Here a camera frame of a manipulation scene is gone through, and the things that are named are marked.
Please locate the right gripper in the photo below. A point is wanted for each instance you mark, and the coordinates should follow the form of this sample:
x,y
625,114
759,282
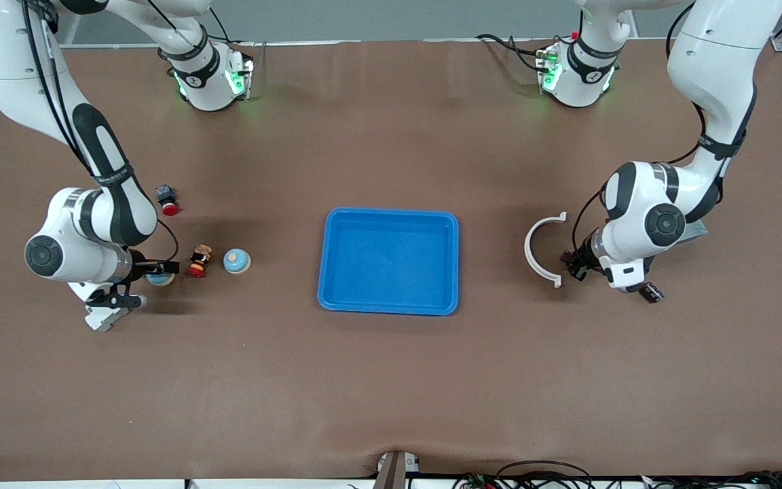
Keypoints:
x,y
138,263

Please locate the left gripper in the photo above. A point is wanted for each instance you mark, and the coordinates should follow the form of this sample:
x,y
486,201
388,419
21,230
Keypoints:
x,y
586,258

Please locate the blue call bell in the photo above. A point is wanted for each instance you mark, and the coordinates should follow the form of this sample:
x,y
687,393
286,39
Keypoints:
x,y
160,279
236,261

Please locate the brown electrolytic capacitor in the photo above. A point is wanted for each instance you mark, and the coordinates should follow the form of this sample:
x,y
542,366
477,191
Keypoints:
x,y
650,293

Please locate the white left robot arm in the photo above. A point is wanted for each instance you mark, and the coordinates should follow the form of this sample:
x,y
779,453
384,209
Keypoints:
x,y
710,61

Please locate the blue plastic tray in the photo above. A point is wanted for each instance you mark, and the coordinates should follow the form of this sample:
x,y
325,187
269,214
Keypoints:
x,y
391,272

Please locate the white curved plastic clamp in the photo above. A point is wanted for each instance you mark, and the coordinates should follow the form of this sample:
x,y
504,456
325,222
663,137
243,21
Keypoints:
x,y
530,251

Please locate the red emergency stop, orange base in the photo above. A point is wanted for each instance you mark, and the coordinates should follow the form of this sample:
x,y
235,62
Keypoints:
x,y
199,263

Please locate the red push button, black base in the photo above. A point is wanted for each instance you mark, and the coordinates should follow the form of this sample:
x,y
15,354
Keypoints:
x,y
168,202

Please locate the perforated metal power supply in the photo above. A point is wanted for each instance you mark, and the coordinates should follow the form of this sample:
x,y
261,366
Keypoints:
x,y
698,231

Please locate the grey table edge clamp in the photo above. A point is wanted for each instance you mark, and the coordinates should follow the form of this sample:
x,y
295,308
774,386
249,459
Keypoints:
x,y
391,472

